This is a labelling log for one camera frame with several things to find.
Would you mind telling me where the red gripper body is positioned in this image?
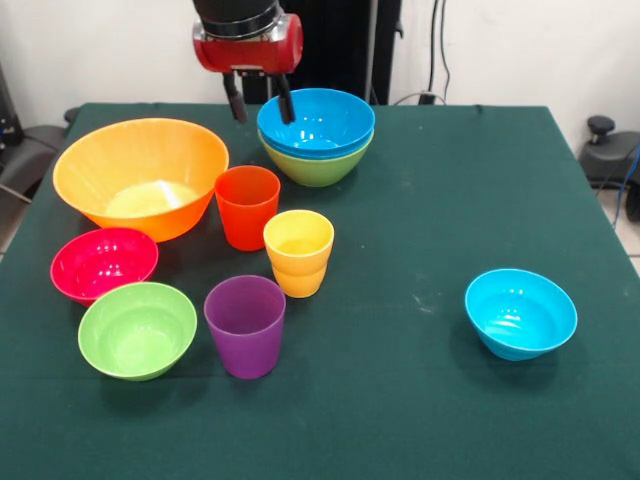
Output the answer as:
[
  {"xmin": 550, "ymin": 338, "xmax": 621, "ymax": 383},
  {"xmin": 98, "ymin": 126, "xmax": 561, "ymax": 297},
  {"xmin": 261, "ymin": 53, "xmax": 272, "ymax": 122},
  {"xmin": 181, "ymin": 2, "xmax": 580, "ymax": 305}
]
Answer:
[{"xmin": 192, "ymin": 13, "xmax": 305, "ymax": 77}]

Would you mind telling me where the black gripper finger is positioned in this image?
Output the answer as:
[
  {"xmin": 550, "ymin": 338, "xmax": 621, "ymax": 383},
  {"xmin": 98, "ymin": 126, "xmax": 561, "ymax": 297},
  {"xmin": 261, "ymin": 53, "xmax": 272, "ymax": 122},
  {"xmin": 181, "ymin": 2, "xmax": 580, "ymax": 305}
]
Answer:
[
  {"xmin": 222, "ymin": 74, "xmax": 249, "ymax": 124},
  {"xmin": 273, "ymin": 73, "xmax": 298, "ymax": 126}
]

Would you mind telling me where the large green bowl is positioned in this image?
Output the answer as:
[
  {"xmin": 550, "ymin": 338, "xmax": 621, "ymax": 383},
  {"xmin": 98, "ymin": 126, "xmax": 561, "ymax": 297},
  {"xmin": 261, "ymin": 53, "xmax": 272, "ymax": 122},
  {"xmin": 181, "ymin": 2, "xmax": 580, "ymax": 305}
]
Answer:
[{"xmin": 258, "ymin": 130, "xmax": 375, "ymax": 189}]

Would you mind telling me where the red cup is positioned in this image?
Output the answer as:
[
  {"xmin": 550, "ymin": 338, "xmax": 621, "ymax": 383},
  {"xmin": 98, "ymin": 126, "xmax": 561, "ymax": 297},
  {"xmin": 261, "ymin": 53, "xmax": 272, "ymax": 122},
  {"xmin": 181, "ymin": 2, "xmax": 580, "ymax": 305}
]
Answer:
[{"xmin": 214, "ymin": 165, "xmax": 282, "ymax": 252}]

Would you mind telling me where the large orange bowl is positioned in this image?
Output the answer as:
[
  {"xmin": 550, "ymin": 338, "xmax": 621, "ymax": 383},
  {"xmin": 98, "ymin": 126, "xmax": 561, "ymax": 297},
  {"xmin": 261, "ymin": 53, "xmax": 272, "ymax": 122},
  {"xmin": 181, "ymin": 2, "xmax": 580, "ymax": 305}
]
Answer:
[{"xmin": 52, "ymin": 117, "xmax": 231, "ymax": 244}]

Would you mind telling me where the small light blue bowl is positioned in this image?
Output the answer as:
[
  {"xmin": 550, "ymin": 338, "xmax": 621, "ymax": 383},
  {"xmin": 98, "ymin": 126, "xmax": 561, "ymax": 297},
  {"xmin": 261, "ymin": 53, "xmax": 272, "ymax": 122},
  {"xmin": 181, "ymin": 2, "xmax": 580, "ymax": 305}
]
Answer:
[{"xmin": 464, "ymin": 268, "xmax": 579, "ymax": 362}]

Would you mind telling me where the small pink bowl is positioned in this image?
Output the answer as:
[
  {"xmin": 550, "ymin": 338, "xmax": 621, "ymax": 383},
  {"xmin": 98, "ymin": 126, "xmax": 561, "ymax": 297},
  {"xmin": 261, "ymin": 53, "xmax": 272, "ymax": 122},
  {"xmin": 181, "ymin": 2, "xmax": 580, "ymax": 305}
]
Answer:
[{"xmin": 49, "ymin": 226, "xmax": 160, "ymax": 308}]

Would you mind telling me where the purple cup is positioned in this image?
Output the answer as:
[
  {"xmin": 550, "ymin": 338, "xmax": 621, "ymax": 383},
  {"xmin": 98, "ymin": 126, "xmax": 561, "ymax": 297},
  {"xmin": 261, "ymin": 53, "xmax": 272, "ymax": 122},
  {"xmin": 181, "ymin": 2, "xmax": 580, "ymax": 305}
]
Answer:
[{"xmin": 203, "ymin": 274, "xmax": 287, "ymax": 380}]

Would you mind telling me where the small green bowl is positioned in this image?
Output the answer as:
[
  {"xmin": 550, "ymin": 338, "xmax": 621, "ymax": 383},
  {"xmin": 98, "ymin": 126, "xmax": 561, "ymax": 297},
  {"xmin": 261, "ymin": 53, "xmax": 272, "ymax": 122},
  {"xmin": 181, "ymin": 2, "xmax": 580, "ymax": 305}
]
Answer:
[{"xmin": 77, "ymin": 281, "xmax": 199, "ymax": 383}]

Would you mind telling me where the dark green tablecloth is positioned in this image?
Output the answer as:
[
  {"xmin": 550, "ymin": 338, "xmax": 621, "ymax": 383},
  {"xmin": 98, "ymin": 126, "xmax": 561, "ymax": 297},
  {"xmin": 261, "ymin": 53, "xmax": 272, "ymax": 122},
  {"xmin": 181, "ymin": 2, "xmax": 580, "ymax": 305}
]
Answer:
[{"xmin": 0, "ymin": 102, "xmax": 640, "ymax": 480}]

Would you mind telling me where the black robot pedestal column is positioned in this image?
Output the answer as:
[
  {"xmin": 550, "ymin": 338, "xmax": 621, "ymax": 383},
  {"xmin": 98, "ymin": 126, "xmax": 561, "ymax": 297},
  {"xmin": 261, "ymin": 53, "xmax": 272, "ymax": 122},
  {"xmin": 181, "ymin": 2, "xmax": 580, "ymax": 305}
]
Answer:
[{"xmin": 234, "ymin": 0, "xmax": 404, "ymax": 106}]

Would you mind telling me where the black wall cable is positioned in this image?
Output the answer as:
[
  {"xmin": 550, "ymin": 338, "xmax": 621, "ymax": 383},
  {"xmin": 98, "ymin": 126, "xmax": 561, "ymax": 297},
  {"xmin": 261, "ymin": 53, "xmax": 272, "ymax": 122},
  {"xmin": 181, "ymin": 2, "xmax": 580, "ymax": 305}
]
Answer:
[{"xmin": 392, "ymin": 0, "xmax": 454, "ymax": 107}]

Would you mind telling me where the dark grey pedestal foot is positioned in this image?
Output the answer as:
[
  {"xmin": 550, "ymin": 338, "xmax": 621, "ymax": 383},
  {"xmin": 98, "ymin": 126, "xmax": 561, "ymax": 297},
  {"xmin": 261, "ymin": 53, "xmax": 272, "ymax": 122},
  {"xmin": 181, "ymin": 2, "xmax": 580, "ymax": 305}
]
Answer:
[
  {"xmin": 579, "ymin": 115, "xmax": 640, "ymax": 189},
  {"xmin": 0, "ymin": 124, "xmax": 66, "ymax": 201}
]

